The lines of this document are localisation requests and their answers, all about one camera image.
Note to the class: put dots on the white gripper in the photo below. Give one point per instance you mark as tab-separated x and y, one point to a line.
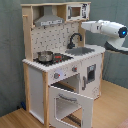
91	26

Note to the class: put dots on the white microwave door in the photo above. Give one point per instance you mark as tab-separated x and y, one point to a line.
74	12

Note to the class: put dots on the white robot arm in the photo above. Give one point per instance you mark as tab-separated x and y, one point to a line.
115	31

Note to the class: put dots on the wooden toy kitchen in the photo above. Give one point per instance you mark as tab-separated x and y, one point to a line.
57	38

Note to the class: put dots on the microwave keypad panel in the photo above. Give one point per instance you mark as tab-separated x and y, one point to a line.
84	11

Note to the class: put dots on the grey sink basin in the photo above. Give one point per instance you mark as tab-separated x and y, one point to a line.
79	51

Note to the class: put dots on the grey ice dispenser panel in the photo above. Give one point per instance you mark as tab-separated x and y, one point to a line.
91	73

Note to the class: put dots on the grey range hood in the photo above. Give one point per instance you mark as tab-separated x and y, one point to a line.
48	18

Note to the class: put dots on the right red stove knob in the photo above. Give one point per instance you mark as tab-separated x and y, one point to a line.
74	69

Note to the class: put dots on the red stove knob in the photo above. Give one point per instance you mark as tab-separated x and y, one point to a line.
74	69
56	75

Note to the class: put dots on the black stovetop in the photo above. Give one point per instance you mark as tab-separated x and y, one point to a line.
57	58

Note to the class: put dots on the silver cooking pot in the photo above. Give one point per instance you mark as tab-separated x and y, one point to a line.
45	56

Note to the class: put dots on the left red stove knob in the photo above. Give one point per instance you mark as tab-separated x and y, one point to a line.
56	75

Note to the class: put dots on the white oven door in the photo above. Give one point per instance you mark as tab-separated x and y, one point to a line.
63	103

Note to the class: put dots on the grey fridge door handle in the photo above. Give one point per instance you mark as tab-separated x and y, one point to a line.
84	83

